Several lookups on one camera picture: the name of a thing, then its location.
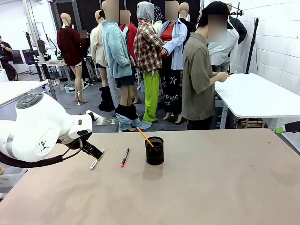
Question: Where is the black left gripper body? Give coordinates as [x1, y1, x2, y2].
[58, 133, 94, 153]

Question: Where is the black mesh pen holder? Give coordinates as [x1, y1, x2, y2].
[144, 136, 165, 166]

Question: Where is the person's right hand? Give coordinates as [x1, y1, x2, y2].
[217, 71, 232, 83]

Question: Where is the wooden crate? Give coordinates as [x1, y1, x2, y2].
[235, 118, 269, 129]

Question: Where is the orange pencil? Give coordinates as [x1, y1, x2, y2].
[136, 127, 155, 148]

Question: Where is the large white table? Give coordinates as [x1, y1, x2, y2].
[214, 72, 300, 131]

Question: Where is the grey plastic crate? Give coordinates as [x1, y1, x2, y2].
[63, 83, 77, 94]

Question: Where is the dark plastic stool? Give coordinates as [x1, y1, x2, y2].
[214, 100, 226, 130]

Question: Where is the black tripod stand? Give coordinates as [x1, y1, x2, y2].
[245, 16, 262, 75]

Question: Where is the mannequin in light blue fleece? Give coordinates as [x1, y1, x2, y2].
[101, 0, 153, 132]

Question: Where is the mannequin in cream jacket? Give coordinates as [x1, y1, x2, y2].
[90, 10, 115, 111]

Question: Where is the mannequin in maroon sweater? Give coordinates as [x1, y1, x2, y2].
[57, 13, 89, 105]

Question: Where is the mannequin in white shirt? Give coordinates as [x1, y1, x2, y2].
[207, 22, 240, 73]

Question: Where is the person in olive shirt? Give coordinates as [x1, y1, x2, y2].
[181, 1, 238, 131]

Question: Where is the mannequin in plaid hooded shirt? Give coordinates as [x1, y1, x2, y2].
[133, 1, 165, 124]

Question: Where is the mannequin in black jacket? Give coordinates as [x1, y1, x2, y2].
[226, 2, 248, 45]

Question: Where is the mannequin in red jacket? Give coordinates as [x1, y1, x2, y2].
[119, 10, 139, 69]

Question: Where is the person in black shirt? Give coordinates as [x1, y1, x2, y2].
[0, 35, 14, 62]

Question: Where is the mannequin in blue shirt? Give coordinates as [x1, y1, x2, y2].
[159, 1, 188, 124]

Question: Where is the black boom stand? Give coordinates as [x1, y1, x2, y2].
[228, 1, 245, 16]

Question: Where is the mannequin in dark jacket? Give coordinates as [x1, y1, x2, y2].
[179, 2, 198, 41]

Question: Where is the mannequin with black bandana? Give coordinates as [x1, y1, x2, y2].
[153, 6, 165, 34]

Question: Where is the metal mannequin base plate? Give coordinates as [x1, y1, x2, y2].
[93, 115, 119, 127]

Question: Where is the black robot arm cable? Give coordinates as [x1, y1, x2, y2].
[0, 138, 84, 169]

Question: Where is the white table with grey frame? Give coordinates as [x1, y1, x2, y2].
[0, 80, 49, 106]

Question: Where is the grey metal frame post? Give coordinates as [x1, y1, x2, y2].
[24, 0, 58, 101]

